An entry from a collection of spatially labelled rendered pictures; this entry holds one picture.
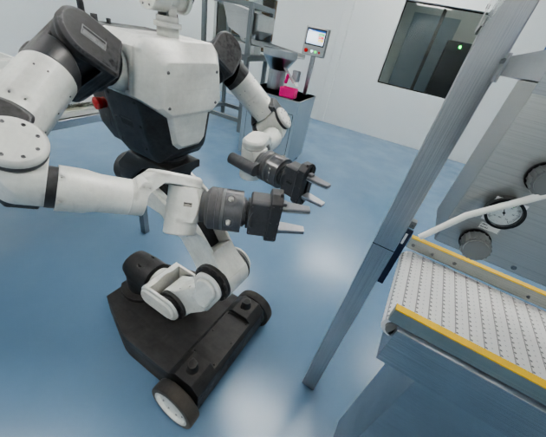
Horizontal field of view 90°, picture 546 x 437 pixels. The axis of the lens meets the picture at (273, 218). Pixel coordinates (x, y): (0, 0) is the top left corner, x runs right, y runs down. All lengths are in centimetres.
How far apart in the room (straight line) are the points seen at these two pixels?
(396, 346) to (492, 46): 58
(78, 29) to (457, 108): 73
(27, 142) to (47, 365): 121
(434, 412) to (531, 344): 25
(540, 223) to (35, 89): 71
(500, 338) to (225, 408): 103
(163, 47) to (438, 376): 87
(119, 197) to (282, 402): 114
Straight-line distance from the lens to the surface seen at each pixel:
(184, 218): 55
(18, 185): 51
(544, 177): 38
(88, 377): 151
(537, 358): 75
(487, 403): 69
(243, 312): 134
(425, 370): 66
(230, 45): 97
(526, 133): 39
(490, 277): 83
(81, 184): 51
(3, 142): 50
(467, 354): 61
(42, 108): 58
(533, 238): 44
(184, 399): 119
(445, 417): 83
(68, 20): 68
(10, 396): 158
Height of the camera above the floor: 130
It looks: 34 degrees down
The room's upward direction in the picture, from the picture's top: 12 degrees clockwise
